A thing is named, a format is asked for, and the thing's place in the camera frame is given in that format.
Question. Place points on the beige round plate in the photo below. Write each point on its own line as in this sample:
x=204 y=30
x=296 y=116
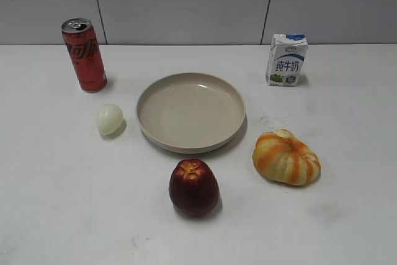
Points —
x=190 y=113

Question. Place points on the white blue milk carton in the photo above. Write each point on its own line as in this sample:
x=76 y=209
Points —
x=286 y=58

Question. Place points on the white egg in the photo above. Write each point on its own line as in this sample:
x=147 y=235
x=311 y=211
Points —
x=109 y=118

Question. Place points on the red cola can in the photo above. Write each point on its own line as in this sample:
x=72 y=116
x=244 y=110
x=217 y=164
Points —
x=83 y=48

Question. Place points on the dark red apple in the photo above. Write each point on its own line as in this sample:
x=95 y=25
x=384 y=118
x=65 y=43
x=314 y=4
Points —
x=193 y=188

